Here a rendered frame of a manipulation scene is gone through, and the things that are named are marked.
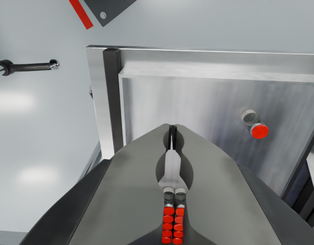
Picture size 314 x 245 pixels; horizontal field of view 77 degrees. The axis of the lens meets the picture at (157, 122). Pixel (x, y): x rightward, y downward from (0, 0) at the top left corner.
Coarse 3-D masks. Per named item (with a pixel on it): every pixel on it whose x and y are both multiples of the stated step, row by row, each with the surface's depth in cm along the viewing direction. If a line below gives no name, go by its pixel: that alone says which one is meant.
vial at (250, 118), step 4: (244, 112) 28; (248, 112) 28; (252, 112) 28; (244, 116) 28; (248, 116) 27; (252, 116) 27; (256, 116) 27; (244, 120) 28; (248, 120) 27; (252, 120) 26; (256, 120) 26; (260, 120) 26; (244, 124) 28; (248, 124) 26; (252, 124) 26; (256, 124) 25; (260, 124) 25; (264, 124) 25; (248, 128) 26; (252, 128) 25
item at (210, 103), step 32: (128, 96) 29; (160, 96) 28; (192, 96) 28; (224, 96) 28; (256, 96) 28; (288, 96) 27; (128, 128) 30; (192, 128) 31; (224, 128) 30; (288, 128) 30; (256, 160) 33; (288, 160) 31
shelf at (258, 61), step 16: (96, 48) 26; (128, 48) 26; (144, 48) 26; (160, 48) 26; (176, 48) 26; (192, 48) 26; (208, 48) 27; (96, 64) 27; (128, 64) 27; (144, 64) 26; (160, 64) 26; (176, 64) 26; (192, 64) 26; (208, 64) 26; (224, 64) 26; (240, 64) 26; (256, 64) 26; (272, 64) 26; (288, 64) 25; (304, 64) 25; (96, 80) 28; (96, 96) 29; (96, 112) 31; (112, 144) 34; (304, 176) 35
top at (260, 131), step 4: (256, 128) 25; (260, 128) 25; (264, 128) 25; (252, 132) 25; (256, 132) 25; (260, 132) 25; (264, 132) 25; (268, 132) 25; (256, 136) 26; (260, 136) 26; (264, 136) 25
